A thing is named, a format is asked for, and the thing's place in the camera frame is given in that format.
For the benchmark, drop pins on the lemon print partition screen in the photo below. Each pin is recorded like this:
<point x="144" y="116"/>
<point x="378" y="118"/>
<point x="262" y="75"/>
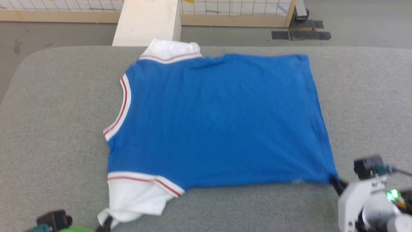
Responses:
<point x="231" y="14"/>

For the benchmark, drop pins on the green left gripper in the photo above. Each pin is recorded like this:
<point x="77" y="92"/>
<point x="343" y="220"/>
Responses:
<point x="75" y="229"/>

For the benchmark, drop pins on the long black floor tape strip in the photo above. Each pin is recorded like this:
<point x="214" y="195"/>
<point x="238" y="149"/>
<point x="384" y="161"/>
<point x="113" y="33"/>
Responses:
<point x="310" y="35"/>

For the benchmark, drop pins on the small black floor tape patch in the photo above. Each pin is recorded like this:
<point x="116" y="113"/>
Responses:
<point x="280" y="35"/>

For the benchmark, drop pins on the grey fabric table cover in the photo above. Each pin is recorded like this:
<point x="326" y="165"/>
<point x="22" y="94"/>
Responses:
<point x="51" y="145"/>

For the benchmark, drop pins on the grey partition foot with caster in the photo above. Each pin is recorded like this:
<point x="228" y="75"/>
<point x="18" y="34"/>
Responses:
<point x="302" y="11"/>

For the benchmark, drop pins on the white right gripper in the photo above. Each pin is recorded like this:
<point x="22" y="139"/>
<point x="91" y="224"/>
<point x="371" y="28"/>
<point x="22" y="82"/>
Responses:
<point x="354" y="203"/>

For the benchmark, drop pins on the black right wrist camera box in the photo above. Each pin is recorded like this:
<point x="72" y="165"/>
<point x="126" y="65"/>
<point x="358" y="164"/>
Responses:
<point x="367" y="167"/>

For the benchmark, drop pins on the blue shirt with white sleeves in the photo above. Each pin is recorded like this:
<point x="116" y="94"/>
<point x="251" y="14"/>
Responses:
<point x="219" y="122"/>

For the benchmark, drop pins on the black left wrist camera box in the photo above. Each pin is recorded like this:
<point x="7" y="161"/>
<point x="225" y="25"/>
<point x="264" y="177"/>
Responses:
<point x="54" y="220"/>

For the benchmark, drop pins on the white rectangular box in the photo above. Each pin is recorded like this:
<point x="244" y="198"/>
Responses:
<point x="146" y="22"/>

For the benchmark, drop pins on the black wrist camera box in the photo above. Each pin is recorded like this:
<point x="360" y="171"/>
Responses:
<point x="367" y="167"/>
<point x="54" y="220"/>

